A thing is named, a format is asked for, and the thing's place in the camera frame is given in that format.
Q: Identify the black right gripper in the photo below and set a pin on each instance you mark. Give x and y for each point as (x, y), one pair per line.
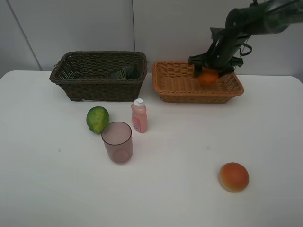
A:
(219, 56)

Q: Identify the orange tangerine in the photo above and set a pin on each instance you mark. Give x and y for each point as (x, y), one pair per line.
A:
(207, 77)

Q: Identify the dark green pump bottle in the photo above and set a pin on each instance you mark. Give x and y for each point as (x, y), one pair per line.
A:
(125, 73)

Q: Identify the pink bottle white cap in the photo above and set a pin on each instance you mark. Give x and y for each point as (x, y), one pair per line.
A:
(139, 116)

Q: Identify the red orange peach fruit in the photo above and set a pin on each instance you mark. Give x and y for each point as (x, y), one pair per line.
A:
(233, 177)

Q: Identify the translucent pink plastic cup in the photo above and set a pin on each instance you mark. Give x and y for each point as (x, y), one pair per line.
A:
(117, 138)

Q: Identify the green lime fruit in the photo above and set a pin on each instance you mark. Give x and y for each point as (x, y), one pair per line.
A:
(97, 119)

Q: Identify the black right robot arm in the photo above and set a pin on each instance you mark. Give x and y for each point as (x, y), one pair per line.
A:
(270, 17)

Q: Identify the light brown wicker basket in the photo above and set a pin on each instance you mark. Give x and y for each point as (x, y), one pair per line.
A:
(174, 82)

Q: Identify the dark brown wicker basket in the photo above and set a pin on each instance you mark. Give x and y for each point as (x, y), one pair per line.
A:
(85, 75)

